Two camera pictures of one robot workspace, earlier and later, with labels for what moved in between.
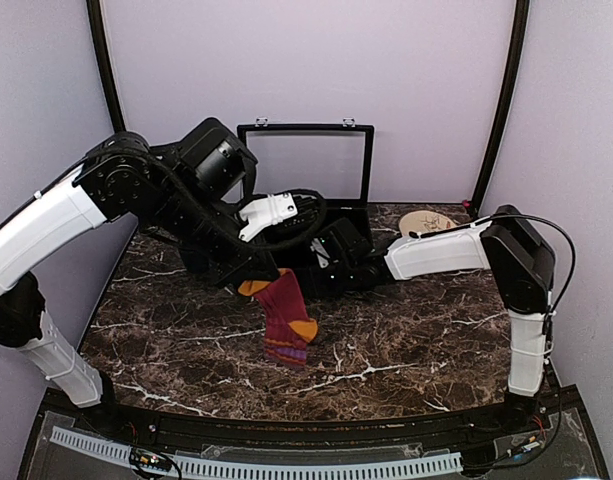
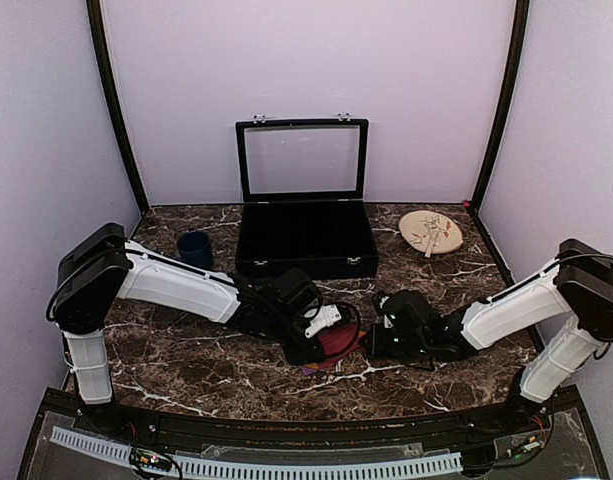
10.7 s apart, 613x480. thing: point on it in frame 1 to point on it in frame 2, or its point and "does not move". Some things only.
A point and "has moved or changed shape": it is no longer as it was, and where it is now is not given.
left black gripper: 249,264 to 299,356
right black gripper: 316,285 to 375,348
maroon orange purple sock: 287,329 has moved or changed shape
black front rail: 312,434 does not move
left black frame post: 106,64 does not move
